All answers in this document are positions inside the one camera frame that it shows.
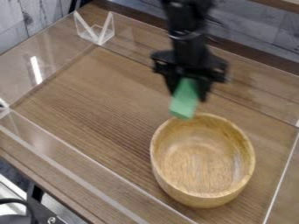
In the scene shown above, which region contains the wooden bowl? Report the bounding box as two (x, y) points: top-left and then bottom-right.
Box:
(150, 113), (257, 208)

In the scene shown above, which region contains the black table leg bracket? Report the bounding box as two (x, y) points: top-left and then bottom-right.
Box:
(27, 184), (67, 224)

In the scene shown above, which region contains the black cable lower left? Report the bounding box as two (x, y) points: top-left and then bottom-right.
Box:
(0, 198), (30, 208)

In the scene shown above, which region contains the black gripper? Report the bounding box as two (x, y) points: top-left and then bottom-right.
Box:
(151, 31), (229, 102)

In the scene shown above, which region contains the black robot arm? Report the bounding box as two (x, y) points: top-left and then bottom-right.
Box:
(151, 0), (230, 102)

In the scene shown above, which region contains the green stick with black end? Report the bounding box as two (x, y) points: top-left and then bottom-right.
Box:
(170, 78), (199, 120)

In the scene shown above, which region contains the clear acrylic corner bracket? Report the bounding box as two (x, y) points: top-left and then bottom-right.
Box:
(74, 11), (115, 46)

